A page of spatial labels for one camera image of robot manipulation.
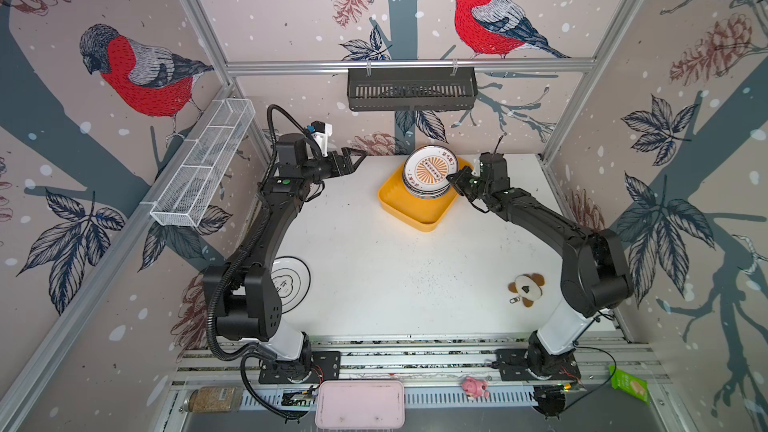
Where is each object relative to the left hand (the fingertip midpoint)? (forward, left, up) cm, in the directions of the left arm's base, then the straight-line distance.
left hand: (355, 155), depth 78 cm
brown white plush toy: (-25, -49, -29) cm, 62 cm away
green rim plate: (+7, -22, -27) cm, 35 cm away
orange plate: (+9, -22, -15) cm, 28 cm away
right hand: (+4, -26, -13) cm, 30 cm away
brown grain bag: (-50, +31, -28) cm, 65 cm away
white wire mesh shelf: (-12, +41, -2) cm, 43 cm away
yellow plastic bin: (+2, -18, -29) cm, 35 cm away
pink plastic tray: (-52, -2, -30) cm, 60 cm away
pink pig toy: (-49, -29, -29) cm, 64 cm away
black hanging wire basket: (+36, -17, -3) cm, 40 cm away
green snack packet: (-49, -68, -30) cm, 89 cm away
